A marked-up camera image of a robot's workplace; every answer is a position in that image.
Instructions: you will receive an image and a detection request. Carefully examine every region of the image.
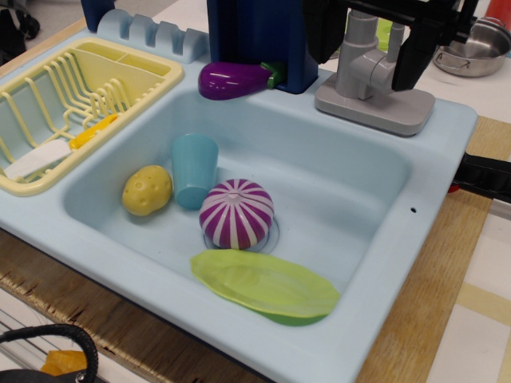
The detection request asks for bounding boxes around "yellow dish drying rack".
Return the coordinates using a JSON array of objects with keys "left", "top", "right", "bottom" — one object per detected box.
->
[{"left": 1, "top": 38, "right": 184, "bottom": 196}]

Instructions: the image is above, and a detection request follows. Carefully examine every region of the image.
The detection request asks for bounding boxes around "light blue plastic cup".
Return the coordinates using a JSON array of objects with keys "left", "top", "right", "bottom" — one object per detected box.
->
[{"left": 170, "top": 134, "right": 219, "bottom": 210}]

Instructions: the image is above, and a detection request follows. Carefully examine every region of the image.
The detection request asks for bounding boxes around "grey toy faucet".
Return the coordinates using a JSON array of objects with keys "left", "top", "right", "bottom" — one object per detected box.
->
[{"left": 315, "top": 10, "right": 435, "bottom": 137}]

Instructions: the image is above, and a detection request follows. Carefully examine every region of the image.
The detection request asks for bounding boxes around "red cup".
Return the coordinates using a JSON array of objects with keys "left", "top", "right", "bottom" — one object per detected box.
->
[{"left": 485, "top": 0, "right": 511, "bottom": 30}]

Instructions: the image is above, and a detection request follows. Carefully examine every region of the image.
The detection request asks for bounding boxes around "purple toy eggplant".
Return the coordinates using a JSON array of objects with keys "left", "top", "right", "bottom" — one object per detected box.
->
[{"left": 198, "top": 61, "right": 287, "bottom": 101}]

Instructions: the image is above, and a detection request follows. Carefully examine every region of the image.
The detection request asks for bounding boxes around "black bag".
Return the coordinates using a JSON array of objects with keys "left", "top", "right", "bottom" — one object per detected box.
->
[{"left": 1, "top": 8, "right": 41, "bottom": 65}]

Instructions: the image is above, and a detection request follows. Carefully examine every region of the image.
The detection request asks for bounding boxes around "green plastic plate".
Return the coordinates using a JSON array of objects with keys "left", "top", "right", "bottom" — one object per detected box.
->
[{"left": 190, "top": 250, "right": 341, "bottom": 326}]

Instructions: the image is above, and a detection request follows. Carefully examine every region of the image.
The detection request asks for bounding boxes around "wooden base board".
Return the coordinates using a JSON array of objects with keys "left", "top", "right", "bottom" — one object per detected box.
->
[{"left": 0, "top": 16, "right": 511, "bottom": 383}]

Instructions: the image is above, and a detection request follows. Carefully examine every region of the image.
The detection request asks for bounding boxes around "black clamp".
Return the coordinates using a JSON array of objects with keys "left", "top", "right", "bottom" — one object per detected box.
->
[{"left": 450, "top": 152, "right": 510, "bottom": 203}]

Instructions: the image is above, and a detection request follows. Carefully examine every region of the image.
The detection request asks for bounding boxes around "steel cooking pot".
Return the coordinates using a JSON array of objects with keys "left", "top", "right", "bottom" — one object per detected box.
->
[{"left": 433, "top": 18, "right": 510, "bottom": 77}]

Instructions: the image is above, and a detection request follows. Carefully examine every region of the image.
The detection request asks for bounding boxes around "dark blue plastic backboard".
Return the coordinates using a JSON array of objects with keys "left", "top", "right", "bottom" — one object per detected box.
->
[{"left": 81, "top": 1, "right": 318, "bottom": 94}]

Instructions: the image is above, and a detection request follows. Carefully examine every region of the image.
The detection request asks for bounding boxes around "purple white toy onion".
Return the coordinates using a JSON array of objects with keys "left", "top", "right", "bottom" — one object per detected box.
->
[{"left": 199, "top": 179, "right": 275, "bottom": 250}]

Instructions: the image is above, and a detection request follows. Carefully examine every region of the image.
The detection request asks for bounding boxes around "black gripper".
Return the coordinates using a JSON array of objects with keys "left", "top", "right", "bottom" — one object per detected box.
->
[{"left": 302, "top": 0, "right": 478, "bottom": 90}]

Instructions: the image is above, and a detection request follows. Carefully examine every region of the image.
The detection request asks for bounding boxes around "light blue toy sink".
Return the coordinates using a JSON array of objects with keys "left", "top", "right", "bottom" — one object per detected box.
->
[{"left": 0, "top": 8, "right": 479, "bottom": 383}]

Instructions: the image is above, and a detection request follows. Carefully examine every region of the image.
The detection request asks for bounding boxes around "black cable loop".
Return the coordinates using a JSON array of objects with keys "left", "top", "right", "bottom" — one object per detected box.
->
[{"left": 0, "top": 323, "right": 99, "bottom": 383}]

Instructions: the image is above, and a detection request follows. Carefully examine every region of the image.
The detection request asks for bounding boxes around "yellow toy potato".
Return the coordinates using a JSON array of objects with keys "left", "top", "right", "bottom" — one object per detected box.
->
[{"left": 121, "top": 165, "right": 173, "bottom": 216}]

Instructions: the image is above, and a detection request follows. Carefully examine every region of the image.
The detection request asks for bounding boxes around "white yellow toy knife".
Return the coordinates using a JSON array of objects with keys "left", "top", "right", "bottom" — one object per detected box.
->
[{"left": 3, "top": 114, "right": 118, "bottom": 180}]

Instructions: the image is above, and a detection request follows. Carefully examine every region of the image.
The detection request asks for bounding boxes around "orange plastic piece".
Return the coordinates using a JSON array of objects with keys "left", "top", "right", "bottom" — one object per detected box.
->
[{"left": 40, "top": 350, "right": 87, "bottom": 377}]

